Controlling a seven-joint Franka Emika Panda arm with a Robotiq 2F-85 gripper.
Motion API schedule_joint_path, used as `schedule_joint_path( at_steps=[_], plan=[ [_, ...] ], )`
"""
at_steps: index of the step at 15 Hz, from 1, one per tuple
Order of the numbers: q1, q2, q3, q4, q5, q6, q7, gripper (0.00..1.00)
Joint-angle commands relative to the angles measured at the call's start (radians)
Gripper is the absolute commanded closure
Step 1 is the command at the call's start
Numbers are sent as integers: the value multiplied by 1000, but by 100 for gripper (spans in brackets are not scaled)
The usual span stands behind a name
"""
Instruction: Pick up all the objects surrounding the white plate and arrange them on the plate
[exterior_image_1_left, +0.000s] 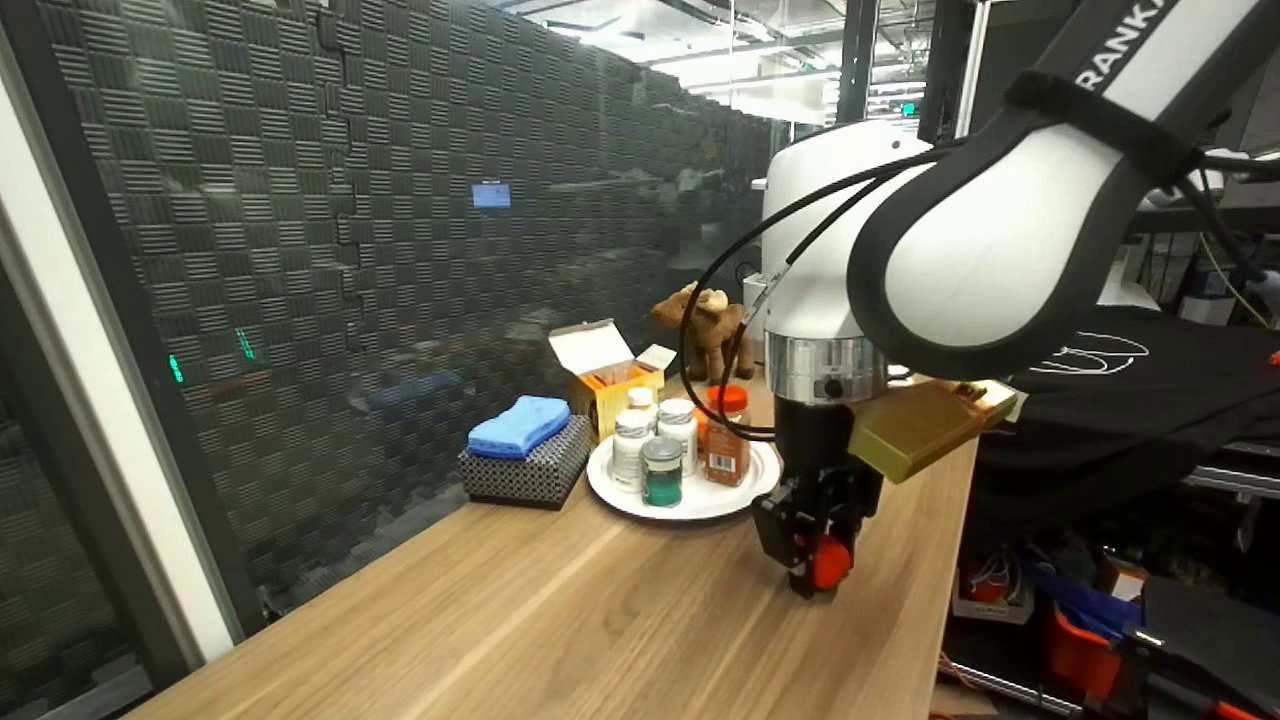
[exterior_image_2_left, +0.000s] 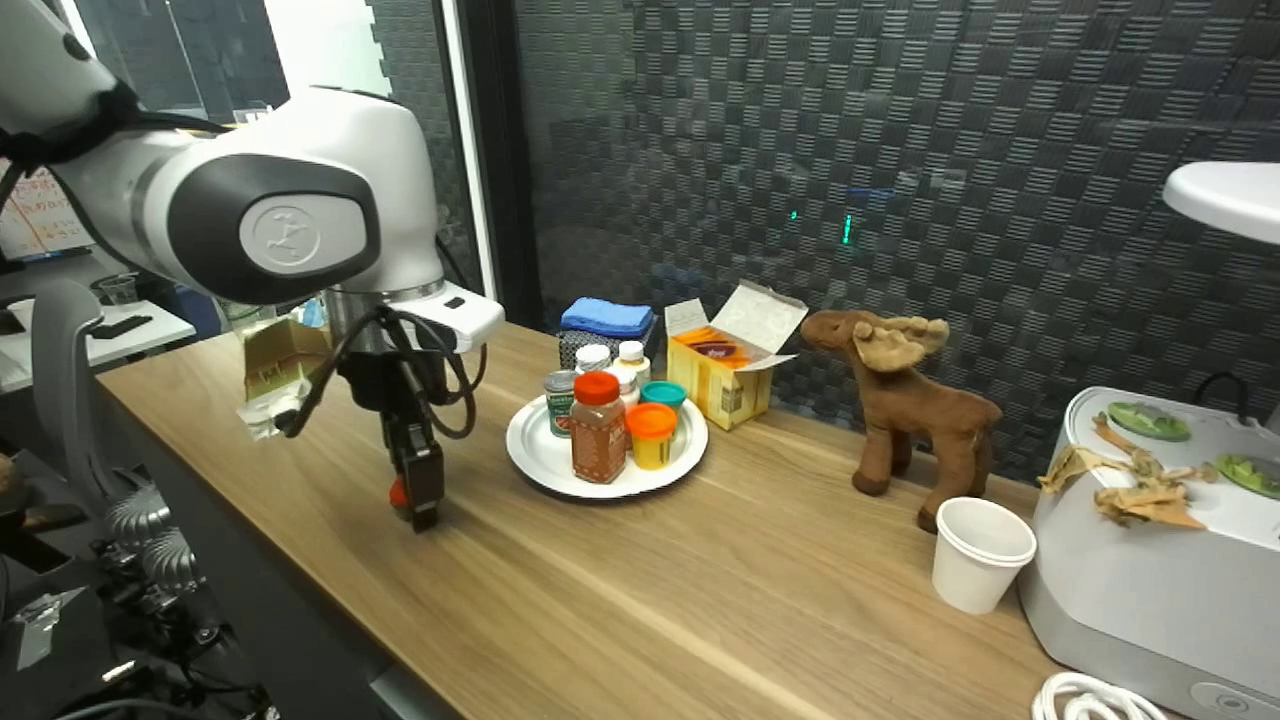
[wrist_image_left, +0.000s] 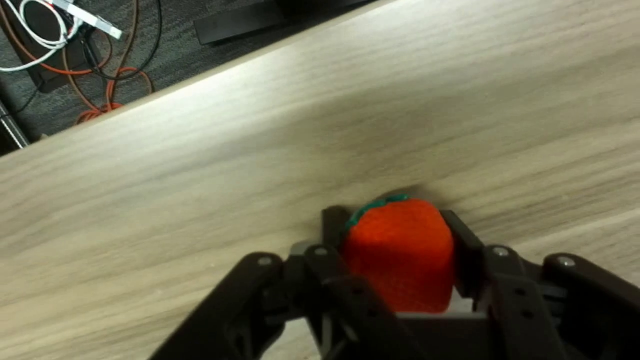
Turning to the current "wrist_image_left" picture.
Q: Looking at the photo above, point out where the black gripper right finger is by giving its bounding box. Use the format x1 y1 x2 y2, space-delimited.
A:
439 207 640 360

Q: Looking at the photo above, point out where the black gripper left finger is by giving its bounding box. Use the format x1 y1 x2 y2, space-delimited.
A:
148 203 428 360

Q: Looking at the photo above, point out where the red toy tomato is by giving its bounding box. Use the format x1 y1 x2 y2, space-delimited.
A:
340 189 460 316

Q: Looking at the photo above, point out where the orange floor cable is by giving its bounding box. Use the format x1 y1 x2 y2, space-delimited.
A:
0 0 167 126

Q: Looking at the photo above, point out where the white floor cable with plug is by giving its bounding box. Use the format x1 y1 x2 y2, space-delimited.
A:
0 0 127 73

